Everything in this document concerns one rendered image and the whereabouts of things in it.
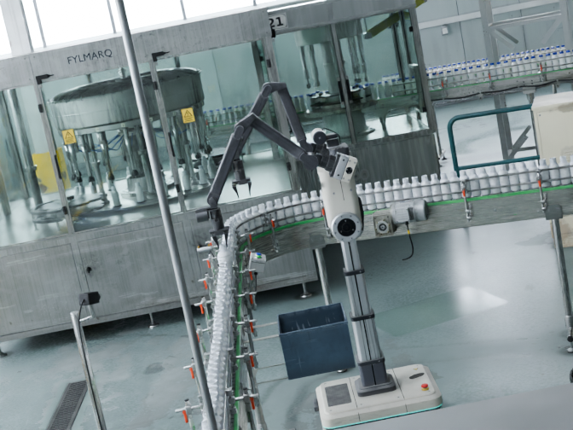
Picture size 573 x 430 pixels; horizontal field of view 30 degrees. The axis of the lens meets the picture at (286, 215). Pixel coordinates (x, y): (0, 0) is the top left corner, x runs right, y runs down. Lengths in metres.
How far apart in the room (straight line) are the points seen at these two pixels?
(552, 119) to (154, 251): 3.34
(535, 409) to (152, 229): 7.94
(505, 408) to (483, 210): 5.92
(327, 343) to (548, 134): 4.38
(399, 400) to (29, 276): 4.02
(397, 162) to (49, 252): 3.62
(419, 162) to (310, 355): 5.88
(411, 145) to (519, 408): 9.79
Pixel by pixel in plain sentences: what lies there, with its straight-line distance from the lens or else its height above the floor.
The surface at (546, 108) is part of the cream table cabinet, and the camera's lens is 8.78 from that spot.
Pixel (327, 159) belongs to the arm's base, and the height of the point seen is 1.58.
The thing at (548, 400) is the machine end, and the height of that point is 2.10.
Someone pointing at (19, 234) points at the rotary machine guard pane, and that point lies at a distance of 8.79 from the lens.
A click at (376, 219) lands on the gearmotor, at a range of 6.63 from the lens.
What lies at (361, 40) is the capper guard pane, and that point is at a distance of 10.36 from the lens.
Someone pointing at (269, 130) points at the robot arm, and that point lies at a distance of 5.29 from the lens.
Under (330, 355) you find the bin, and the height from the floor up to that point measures 0.81.
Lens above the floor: 2.38
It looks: 11 degrees down
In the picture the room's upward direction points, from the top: 11 degrees counter-clockwise
